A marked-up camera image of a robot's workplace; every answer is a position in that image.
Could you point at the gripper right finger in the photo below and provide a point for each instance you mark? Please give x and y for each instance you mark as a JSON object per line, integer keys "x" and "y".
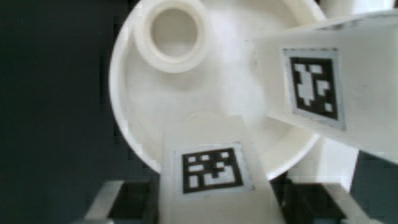
{"x": 318, "y": 204}

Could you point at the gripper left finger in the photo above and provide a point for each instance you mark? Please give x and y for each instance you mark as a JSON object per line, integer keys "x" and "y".
{"x": 124, "y": 204}

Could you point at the white stool leg with tag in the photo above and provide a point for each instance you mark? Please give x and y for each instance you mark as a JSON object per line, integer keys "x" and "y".
{"x": 329, "y": 68}

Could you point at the white round stool seat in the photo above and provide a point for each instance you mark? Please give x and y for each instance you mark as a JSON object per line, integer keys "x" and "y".
{"x": 160, "y": 98}

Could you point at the white U-shaped obstacle wall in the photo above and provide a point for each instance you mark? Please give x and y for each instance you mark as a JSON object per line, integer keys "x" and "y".
{"x": 327, "y": 164}

